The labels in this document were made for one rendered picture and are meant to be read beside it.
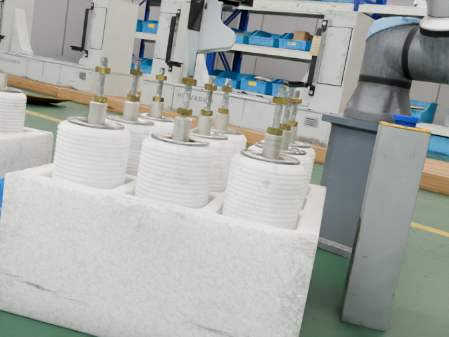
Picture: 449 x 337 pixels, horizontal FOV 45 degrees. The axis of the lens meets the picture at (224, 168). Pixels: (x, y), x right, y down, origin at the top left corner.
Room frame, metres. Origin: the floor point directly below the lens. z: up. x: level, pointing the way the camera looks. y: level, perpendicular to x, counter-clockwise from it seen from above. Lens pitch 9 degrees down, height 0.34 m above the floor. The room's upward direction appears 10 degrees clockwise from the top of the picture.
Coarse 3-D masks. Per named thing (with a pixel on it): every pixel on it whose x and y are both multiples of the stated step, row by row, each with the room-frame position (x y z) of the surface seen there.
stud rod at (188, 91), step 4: (188, 76) 0.68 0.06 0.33; (192, 76) 0.69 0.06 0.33; (188, 88) 0.68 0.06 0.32; (184, 92) 0.69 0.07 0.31; (188, 92) 0.69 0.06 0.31; (184, 96) 0.69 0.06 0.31; (188, 96) 0.68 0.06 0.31; (184, 100) 0.69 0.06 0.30; (188, 100) 0.69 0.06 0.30; (184, 104) 0.68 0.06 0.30; (188, 104) 0.69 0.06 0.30; (188, 108) 0.69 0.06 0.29; (184, 116) 0.68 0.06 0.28
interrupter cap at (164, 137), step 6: (156, 132) 0.70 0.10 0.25; (162, 132) 0.71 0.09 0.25; (156, 138) 0.66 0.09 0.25; (162, 138) 0.66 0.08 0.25; (168, 138) 0.67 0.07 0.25; (192, 138) 0.71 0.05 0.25; (198, 138) 0.72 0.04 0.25; (180, 144) 0.65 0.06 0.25; (186, 144) 0.65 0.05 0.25; (192, 144) 0.66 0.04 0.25; (198, 144) 0.66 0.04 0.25; (204, 144) 0.67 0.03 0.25
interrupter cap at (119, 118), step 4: (108, 116) 0.80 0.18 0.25; (112, 116) 0.82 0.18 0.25; (116, 116) 0.84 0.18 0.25; (120, 116) 0.84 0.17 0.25; (112, 120) 0.79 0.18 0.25; (116, 120) 0.79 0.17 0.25; (120, 120) 0.79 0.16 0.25; (124, 120) 0.79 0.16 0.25; (128, 120) 0.80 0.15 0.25; (140, 120) 0.84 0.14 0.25; (144, 120) 0.84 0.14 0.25; (148, 120) 0.85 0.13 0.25; (136, 124) 0.79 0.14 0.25; (140, 124) 0.80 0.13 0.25; (144, 124) 0.80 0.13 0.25; (148, 124) 0.81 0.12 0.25; (152, 124) 0.82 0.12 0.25
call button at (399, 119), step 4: (396, 116) 0.82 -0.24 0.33; (400, 116) 0.81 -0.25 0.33; (404, 116) 0.81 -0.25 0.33; (408, 116) 0.81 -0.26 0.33; (412, 116) 0.81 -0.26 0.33; (396, 120) 0.82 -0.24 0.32; (400, 120) 0.81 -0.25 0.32; (404, 120) 0.81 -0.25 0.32; (408, 120) 0.80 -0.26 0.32; (412, 120) 0.80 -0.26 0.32; (416, 120) 0.81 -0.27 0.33; (400, 124) 0.81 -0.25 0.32; (404, 124) 0.81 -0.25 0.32; (408, 124) 0.81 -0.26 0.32; (412, 124) 0.81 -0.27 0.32
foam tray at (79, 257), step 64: (64, 192) 0.63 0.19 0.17; (128, 192) 0.67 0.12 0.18; (320, 192) 0.89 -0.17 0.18; (0, 256) 0.65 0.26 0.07; (64, 256) 0.63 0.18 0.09; (128, 256) 0.62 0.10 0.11; (192, 256) 0.60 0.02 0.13; (256, 256) 0.59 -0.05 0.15; (64, 320) 0.63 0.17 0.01; (128, 320) 0.61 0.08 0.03; (192, 320) 0.60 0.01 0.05; (256, 320) 0.59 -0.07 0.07
